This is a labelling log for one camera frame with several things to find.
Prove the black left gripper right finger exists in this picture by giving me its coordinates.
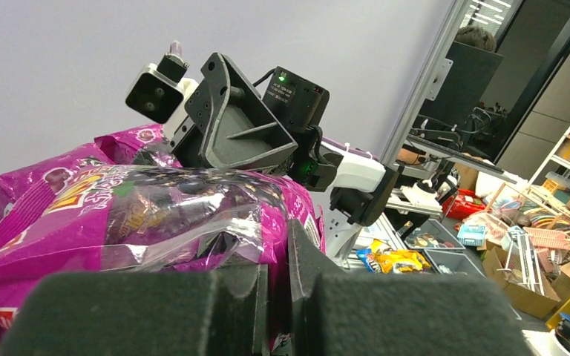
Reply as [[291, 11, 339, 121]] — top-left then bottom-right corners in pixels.
[[288, 220, 531, 355]]

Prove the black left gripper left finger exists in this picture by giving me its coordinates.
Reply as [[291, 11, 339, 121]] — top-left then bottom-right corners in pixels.
[[0, 265, 269, 355]]

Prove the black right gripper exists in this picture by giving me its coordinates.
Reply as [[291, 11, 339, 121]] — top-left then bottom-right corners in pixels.
[[168, 53, 330, 177]]

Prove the purple grape candy bag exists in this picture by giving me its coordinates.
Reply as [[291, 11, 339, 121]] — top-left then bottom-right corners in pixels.
[[0, 165, 325, 337], [0, 124, 181, 220]]

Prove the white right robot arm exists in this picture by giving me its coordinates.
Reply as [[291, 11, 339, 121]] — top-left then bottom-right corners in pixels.
[[154, 52, 399, 260]]

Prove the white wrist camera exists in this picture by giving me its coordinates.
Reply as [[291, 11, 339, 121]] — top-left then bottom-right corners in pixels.
[[125, 40, 198, 129]]

